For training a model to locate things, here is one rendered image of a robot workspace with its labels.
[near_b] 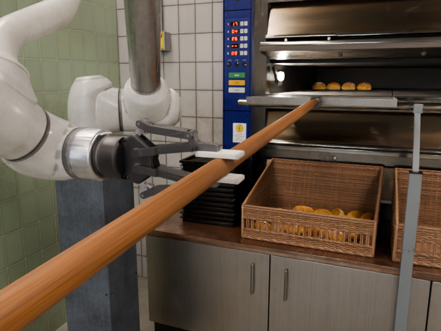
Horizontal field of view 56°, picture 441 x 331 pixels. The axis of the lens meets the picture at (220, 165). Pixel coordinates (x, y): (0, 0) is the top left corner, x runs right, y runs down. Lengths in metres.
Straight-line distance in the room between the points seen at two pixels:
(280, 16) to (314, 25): 0.18
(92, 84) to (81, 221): 0.48
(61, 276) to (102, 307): 1.33
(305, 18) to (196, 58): 0.61
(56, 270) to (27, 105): 0.40
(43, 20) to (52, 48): 1.33
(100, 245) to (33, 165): 0.39
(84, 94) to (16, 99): 0.83
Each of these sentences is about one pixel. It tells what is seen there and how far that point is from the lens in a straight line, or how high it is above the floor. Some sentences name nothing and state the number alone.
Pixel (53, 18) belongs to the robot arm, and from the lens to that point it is 0.89.
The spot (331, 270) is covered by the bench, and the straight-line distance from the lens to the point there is 1.74.
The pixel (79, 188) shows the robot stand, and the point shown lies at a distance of 1.52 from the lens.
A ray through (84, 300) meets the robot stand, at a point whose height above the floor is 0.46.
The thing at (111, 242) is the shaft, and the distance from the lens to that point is 0.37.
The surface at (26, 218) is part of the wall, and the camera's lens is 2.11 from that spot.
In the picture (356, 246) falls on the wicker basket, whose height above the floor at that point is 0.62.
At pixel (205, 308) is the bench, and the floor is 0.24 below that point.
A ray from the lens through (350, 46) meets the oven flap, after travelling 1.97.
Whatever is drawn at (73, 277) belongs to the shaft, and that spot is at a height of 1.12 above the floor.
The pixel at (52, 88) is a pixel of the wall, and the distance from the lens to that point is 2.16.
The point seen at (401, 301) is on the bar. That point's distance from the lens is 1.71.
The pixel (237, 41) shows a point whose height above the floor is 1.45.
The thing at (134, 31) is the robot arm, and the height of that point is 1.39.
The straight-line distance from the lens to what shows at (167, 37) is 2.37.
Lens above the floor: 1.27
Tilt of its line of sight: 12 degrees down
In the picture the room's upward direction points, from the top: straight up
